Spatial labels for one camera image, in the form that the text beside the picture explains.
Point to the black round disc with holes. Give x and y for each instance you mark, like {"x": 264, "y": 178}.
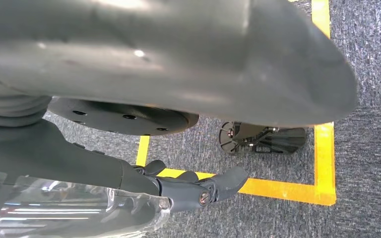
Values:
{"x": 121, "y": 118}

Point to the black robot foot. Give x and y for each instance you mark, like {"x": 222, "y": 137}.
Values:
{"x": 289, "y": 141}

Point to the yellow floor tape rectangle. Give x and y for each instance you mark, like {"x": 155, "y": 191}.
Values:
{"x": 325, "y": 164}

